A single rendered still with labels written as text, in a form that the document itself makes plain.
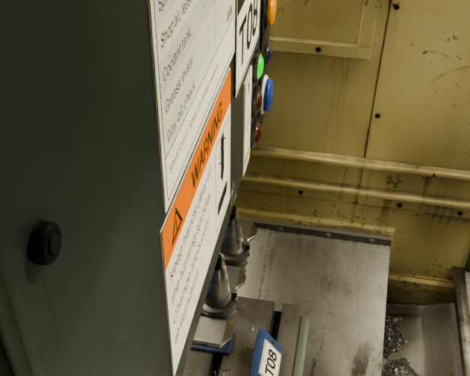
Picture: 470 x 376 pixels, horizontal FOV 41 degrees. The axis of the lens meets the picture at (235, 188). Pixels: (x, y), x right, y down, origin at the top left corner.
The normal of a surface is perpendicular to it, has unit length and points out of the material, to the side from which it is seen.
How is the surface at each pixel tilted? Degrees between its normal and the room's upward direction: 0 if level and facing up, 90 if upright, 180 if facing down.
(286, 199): 90
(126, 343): 90
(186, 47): 90
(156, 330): 90
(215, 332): 0
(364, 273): 24
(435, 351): 17
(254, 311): 0
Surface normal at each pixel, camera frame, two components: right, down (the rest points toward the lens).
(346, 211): -0.18, 0.61
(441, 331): -0.28, -0.79
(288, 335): 0.01, -0.78
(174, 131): 0.98, 0.12
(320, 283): -0.07, -0.47
